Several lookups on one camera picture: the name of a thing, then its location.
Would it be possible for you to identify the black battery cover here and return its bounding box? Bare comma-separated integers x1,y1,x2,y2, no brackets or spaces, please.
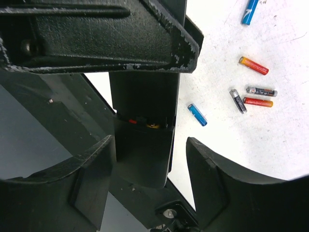
113,118,175,189

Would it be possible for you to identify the black battery lying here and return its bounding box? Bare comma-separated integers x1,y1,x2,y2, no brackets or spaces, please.
229,89,247,114

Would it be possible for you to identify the red orange battery top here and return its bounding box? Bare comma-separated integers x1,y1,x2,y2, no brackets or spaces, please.
129,119,137,124

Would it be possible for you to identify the red orange battery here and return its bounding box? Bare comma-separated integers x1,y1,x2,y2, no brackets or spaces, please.
243,97,273,108
129,119,137,124

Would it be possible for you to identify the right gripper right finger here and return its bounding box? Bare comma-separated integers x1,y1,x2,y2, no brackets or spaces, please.
186,137,309,232

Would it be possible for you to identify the blue battery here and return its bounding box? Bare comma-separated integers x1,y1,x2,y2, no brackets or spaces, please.
241,0,259,25
187,104,208,127

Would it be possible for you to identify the black battery upright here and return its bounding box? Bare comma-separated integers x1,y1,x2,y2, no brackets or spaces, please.
246,86,278,97

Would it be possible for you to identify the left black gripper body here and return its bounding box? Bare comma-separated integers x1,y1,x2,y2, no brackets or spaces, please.
0,0,204,74

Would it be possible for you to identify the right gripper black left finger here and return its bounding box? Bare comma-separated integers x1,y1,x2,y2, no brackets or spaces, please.
0,135,116,232

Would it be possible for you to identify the black remote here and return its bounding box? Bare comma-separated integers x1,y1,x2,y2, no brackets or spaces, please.
109,72,180,127

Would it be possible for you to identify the blue battery bottom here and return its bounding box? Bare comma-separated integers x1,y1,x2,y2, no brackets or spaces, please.
187,104,208,127

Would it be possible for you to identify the blue battery left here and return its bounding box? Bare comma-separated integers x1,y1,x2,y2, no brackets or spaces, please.
241,0,259,25

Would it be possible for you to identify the red orange battery right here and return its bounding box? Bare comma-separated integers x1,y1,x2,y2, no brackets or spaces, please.
243,97,273,108

